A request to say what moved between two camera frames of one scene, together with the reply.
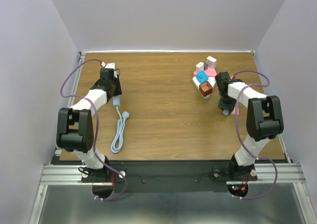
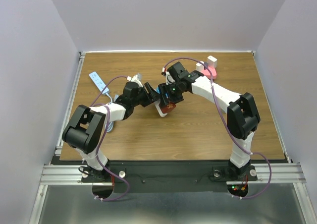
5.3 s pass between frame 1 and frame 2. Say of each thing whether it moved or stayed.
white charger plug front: stayed
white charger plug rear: stayed
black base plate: stayed
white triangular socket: moved
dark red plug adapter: moved
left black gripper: moved
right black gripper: moved
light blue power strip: moved
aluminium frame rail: stayed
